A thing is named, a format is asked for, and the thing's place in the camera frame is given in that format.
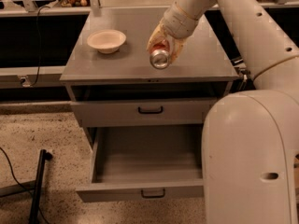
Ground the black stand leg left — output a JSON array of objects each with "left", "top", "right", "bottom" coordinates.
[{"left": 29, "top": 149, "right": 52, "bottom": 224}]

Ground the red coke can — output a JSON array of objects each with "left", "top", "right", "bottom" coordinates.
[{"left": 149, "top": 40, "right": 170, "bottom": 69}]

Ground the black drawer handle lower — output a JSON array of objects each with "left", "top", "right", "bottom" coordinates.
[{"left": 140, "top": 189, "right": 165, "bottom": 199}]

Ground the black hanging power cable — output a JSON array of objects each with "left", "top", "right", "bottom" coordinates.
[{"left": 30, "top": 5, "right": 51, "bottom": 88}]

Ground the grey drawer cabinet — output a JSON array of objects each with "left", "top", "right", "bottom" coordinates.
[{"left": 61, "top": 7, "right": 237, "bottom": 142}]

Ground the black drawer handle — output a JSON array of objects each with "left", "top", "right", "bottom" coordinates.
[
  {"left": 140, "top": 189, "right": 165, "bottom": 199},
  {"left": 137, "top": 106, "right": 164, "bottom": 115}
]

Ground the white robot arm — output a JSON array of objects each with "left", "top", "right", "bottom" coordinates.
[{"left": 148, "top": 0, "right": 299, "bottom": 224}]

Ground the black drawer handle upper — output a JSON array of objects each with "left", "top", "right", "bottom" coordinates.
[{"left": 137, "top": 106, "right": 164, "bottom": 115}]

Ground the white paper bowl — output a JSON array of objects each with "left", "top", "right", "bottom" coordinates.
[{"left": 87, "top": 30, "right": 126, "bottom": 54}]

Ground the black cable with clamp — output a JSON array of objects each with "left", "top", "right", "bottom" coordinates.
[{"left": 230, "top": 56, "right": 254, "bottom": 91}]

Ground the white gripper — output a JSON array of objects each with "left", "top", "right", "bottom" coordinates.
[{"left": 147, "top": 2, "right": 199, "bottom": 63}]

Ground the black floor cable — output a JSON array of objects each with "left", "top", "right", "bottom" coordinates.
[{"left": 0, "top": 146, "right": 50, "bottom": 224}]

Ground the closed grey top drawer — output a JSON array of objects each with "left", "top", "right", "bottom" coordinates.
[{"left": 71, "top": 98, "right": 216, "bottom": 128}]

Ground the open grey middle drawer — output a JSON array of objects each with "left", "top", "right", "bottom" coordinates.
[{"left": 77, "top": 124, "right": 204, "bottom": 203}]

